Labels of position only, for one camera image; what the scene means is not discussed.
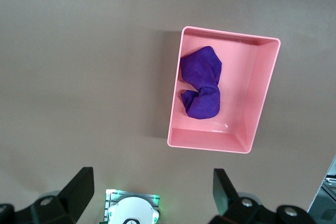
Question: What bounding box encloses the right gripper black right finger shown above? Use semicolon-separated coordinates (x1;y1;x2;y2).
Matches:
209;168;266;224

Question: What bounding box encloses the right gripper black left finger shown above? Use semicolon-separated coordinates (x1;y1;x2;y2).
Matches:
28;166;95;224

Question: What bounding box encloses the purple microfibre cloth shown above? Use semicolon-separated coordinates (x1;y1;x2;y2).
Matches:
180;46;223;120

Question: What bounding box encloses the pink plastic bin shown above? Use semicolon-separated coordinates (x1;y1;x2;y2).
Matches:
166;26;281;155

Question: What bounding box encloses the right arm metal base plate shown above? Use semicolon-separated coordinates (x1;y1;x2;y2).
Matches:
104;188;161;224

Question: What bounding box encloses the aluminium frame rail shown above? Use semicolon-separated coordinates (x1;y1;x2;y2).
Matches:
306;155;336;224

